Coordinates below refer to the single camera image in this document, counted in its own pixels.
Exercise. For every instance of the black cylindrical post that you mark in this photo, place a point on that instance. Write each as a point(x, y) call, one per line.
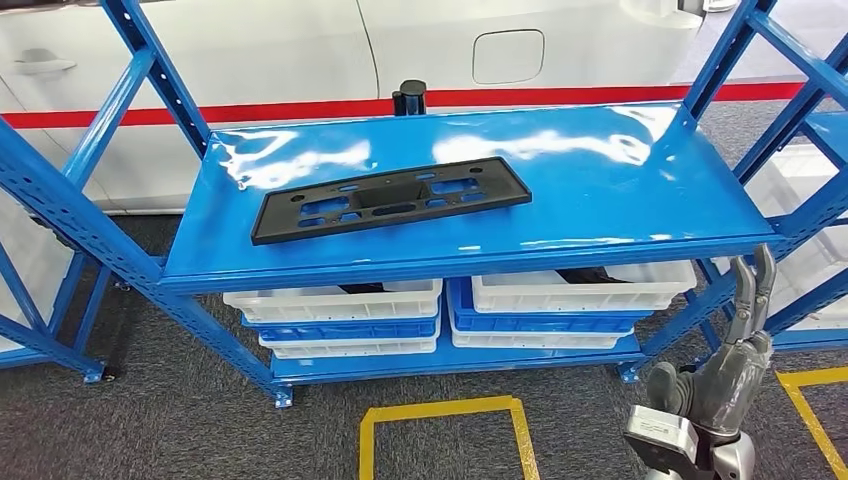
point(411, 96)

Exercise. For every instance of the large white plastic crate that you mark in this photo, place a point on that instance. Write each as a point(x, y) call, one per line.
point(26, 252)
point(775, 192)

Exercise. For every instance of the yellow floor tape square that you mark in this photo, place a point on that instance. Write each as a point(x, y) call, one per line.
point(437, 407)
point(811, 378)

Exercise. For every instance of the white round pedestal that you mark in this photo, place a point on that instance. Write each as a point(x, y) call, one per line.
point(662, 13)

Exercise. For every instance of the black plastic bracket panel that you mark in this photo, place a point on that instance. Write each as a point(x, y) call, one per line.
point(278, 222)

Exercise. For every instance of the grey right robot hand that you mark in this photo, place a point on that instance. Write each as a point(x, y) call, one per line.
point(729, 391)

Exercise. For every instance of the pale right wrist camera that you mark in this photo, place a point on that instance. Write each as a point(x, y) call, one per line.
point(659, 437)

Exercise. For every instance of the black plastic part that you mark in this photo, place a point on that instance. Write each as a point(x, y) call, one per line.
point(590, 275)
point(364, 289)

